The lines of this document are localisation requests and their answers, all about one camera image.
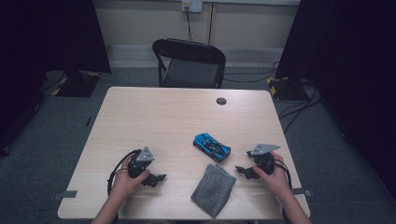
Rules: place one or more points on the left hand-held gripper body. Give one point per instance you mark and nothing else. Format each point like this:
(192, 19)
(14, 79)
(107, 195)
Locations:
(140, 165)

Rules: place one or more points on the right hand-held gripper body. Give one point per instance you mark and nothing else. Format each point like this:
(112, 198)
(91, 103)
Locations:
(264, 161)

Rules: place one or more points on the grey cloth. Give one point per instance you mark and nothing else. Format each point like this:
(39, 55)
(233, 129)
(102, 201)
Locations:
(214, 189)

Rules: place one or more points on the blue toy car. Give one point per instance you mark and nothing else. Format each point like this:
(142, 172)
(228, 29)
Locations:
(212, 147)

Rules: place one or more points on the person's right hand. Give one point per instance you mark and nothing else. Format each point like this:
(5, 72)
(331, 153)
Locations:
(278, 179)

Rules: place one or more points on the person's left hand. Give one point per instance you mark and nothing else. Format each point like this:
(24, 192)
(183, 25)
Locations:
(126, 183)

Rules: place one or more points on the grey tape strip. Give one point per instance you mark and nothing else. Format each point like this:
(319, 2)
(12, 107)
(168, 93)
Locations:
(67, 194)
(303, 192)

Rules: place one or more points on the black stand base striped tape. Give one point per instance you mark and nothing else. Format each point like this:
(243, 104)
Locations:
(288, 88)
(79, 85)

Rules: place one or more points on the black folding chair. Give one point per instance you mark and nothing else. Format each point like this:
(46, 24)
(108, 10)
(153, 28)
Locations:
(190, 67)

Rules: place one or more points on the black curtain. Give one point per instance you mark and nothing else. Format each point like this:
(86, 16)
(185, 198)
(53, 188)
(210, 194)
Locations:
(351, 77)
(46, 46)

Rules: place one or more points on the white wall socket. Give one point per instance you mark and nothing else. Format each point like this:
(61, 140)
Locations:
(192, 5)

